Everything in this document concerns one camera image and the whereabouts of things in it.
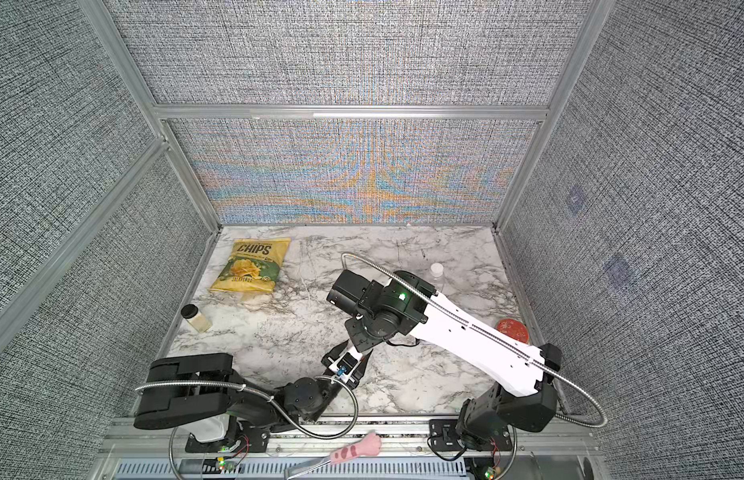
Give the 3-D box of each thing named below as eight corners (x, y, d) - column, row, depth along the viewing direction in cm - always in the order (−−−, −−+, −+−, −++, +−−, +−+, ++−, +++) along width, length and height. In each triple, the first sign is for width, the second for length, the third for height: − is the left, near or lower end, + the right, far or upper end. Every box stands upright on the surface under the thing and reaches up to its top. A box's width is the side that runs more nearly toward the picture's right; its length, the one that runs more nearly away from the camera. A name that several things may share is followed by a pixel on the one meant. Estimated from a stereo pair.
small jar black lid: (194, 333, 93) (177, 317, 85) (199, 320, 96) (183, 304, 88) (209, 333, 93) (194, 317, 85) (214, 320, 96) (199, 304, 88)
